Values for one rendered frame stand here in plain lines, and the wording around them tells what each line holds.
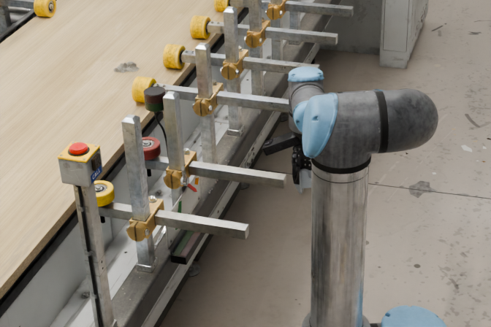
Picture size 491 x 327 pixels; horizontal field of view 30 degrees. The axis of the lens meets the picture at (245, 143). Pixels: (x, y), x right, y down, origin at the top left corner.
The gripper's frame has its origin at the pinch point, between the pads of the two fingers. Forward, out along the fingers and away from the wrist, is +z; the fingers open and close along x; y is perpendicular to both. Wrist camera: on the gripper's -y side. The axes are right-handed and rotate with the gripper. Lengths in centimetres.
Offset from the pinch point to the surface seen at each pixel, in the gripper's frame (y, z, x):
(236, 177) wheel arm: -17.7, -1.7, -1.5
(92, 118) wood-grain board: -68, -7, 11
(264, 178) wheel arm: -9.3, -2.9, -1.5
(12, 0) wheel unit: -134, -13, 79
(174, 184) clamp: -33.8, -1.2, -8.5
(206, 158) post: -34.8, 6.9, 19.3
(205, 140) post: -34.7, 0.5, 19.3
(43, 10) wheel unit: -120, -11, 76
